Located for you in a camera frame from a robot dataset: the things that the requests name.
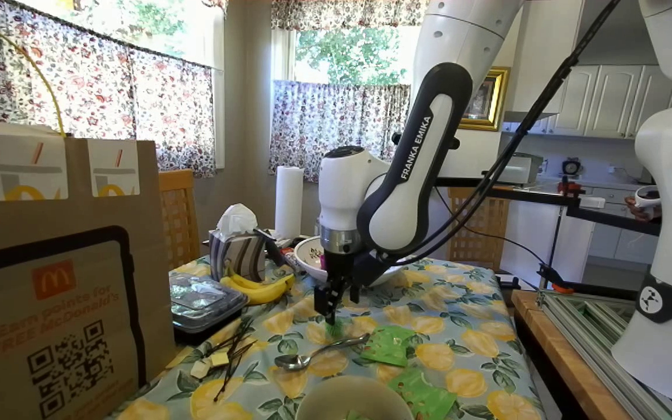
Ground thin black sticks bundle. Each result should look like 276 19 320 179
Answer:
207 312 262 404

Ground small cream white packet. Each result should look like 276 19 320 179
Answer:
188 345 234 382

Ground aluminium rail base plate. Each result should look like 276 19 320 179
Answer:
540 291 672 420

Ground white kitchen cabinets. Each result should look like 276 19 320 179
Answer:
537 62 672 142

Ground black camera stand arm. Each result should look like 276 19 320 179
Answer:
431 174 665 300

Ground floral curtain valance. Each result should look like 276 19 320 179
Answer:
267 0 427 33

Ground striped cloth bundle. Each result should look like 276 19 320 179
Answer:
204 229 285 285

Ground white countertop appliance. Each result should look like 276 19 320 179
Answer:
496 151 545 190

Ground white plastic bag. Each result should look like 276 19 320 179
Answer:
215 201 262 240

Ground white paper towel roll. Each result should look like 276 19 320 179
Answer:
272 163 308 242

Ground lemon print tablecloth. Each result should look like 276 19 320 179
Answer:
112 254 544 420

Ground wooden workbench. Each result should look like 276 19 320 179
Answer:
509 288 614 420

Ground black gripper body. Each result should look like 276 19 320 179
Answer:
309 249 349 300

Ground brown McDonald's paper bag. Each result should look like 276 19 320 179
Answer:
0 129 180 420

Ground wooden wicker back chair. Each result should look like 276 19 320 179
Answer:
447 184 510 271
155 167 204 271

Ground black stereo camera bar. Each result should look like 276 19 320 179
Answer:
386 131 462 155

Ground yellow banana bunch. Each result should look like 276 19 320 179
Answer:
217 269 298 307

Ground dark lidded food container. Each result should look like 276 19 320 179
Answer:
167 271 246 345

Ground wide floral curtain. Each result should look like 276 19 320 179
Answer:
0 0 218 174

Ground gold framed picture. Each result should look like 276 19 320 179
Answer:
459 65 512 132

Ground silver metal spoon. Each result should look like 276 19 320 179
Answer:
272 332 374 373

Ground narrow floral curtain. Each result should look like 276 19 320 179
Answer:
266 78 414 184

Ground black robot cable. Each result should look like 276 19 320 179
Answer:
381 0 624 271

